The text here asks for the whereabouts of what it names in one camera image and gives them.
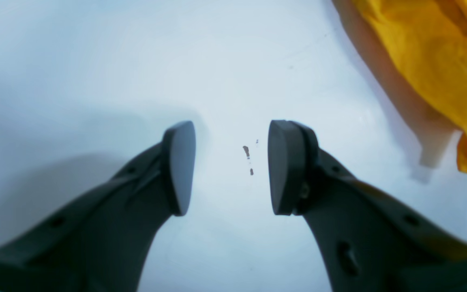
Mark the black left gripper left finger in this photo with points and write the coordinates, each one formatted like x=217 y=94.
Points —
x=99 y=242

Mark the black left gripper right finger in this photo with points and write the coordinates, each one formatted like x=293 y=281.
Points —
x=369 y=241

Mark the yellow orange T-shirt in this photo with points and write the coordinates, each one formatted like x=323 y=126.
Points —
x=427 y=43

